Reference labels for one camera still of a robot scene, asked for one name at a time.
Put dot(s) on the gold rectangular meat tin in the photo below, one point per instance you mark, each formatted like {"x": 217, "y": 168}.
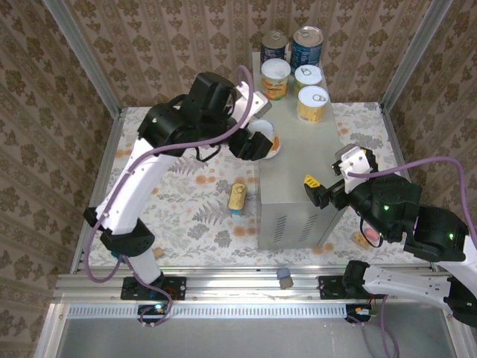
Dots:
{"x": 236, "y": 197}

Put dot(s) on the orange peach fruit can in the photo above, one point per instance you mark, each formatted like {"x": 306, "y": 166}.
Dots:
{"x": 275, "y": 71}

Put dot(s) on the aluminium frame post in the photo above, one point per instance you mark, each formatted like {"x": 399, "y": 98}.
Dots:
{"x": 80, "y": 52}
{"x": 417, "y": 52}

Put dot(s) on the small black controller board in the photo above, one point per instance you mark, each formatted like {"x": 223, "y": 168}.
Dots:
{"x": 359, "y": 311}
{"x": 156, "y": 309}

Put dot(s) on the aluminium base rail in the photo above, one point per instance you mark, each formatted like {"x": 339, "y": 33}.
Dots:
{"x": 231, "y": 287}

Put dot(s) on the floral table cover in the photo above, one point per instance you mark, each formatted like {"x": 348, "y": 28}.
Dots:
{"x": 208, "y": 242}

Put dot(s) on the aluminium side rail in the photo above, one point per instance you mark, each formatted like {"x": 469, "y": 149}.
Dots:
{"x": 398, "y": 149}
{"x": 103, "y": 168}

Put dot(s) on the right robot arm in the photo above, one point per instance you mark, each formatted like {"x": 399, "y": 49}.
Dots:
{"x": 402, "y": 289}

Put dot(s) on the orange label pull-tab can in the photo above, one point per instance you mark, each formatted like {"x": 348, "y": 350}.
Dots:
{"x": 262, "y": 127}

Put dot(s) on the dark navy can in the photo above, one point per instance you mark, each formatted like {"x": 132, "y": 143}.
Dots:
{"x": 275, "y": 41}

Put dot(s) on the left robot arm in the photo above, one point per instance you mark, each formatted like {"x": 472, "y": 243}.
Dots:
{"x": 138, "y": 179}

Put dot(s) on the blue-grey small block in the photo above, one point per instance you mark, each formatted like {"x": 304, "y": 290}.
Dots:
{"x": 284, "y": 273}

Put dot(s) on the yellow can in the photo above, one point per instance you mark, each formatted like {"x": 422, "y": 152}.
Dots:
{"x": 312, "y": 98}

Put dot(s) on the pale green can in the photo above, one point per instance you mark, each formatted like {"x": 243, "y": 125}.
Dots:
{"x": 308, "y": 74}

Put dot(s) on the grey metal cabinet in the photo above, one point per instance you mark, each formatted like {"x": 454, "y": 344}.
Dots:
{"x": 294, "y": 168}

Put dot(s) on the yellow cheese wedge toy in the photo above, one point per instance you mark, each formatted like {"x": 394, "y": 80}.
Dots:
{"x": 359, "y": 239}

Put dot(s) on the brown small block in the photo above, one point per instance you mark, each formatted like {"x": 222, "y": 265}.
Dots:
{"x": 286, "y": 283}

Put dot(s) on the tall bright blue can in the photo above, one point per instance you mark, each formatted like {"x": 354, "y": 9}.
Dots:
{"x": 306, "y": 48}

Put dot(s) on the pink toy piece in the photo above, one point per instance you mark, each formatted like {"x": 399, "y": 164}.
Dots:
{"x": 370, "y": 235}

